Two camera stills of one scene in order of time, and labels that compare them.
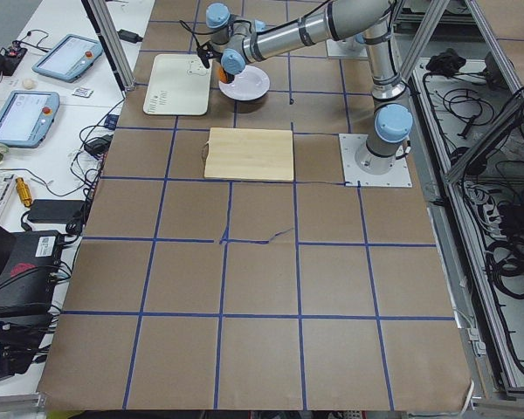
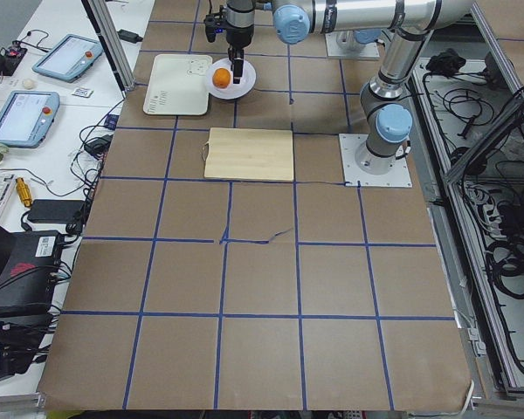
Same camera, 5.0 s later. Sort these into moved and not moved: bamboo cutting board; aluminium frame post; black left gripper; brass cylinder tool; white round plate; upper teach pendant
Moved: black left gripper; white round plate
Not moved: upper teach pendant; bamboo cutting board; brass cylinder tool; aluminium frame post
